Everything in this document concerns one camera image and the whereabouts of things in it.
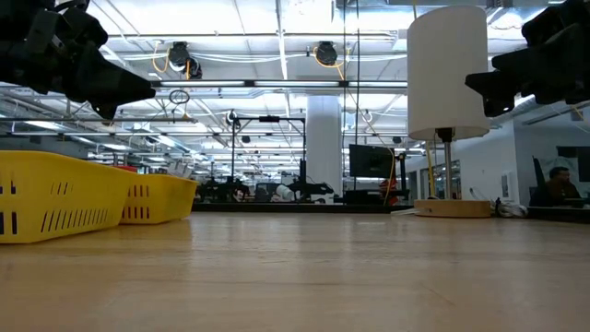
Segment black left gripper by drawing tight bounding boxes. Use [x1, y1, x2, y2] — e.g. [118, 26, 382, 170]
[0, 0, 157, 120]

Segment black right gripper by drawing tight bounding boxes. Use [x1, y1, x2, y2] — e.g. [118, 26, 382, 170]
[465, 0, 590, 118]

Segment long yellow plastic basket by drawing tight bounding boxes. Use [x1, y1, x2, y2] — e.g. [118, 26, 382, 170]
[0, 149, 136, 244]

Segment white shade wooden base lamp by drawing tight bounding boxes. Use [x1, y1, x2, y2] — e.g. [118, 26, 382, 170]
[407, 5, 492, 219]

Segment person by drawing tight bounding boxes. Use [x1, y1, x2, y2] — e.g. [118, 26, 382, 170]
[528, 166, 584, 208]

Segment small yellow plastic basket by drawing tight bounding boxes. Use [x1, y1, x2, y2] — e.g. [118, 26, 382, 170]
[112, 165, 199, 226]

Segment black background monitor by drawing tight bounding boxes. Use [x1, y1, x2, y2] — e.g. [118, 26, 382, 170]
[348, 144, 395, 179]

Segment black ceiling cable reel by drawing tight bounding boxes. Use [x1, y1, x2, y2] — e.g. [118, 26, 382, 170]
[314, 41, 340, 68]
[167, 41, 204, 80]

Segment yellow hanging cable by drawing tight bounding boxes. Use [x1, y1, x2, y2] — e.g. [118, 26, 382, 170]
[422, 137, 437, 199]

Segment black background station frame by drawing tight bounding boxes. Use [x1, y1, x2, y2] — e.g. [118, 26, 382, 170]
[229, 114, 336, 204]

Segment yellow reel cable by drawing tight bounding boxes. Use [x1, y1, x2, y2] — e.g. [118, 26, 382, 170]
[338, 59, 398, 204]

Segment black aluminium table frame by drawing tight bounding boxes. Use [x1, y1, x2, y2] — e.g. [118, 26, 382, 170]
[191, 201, 590, 225]

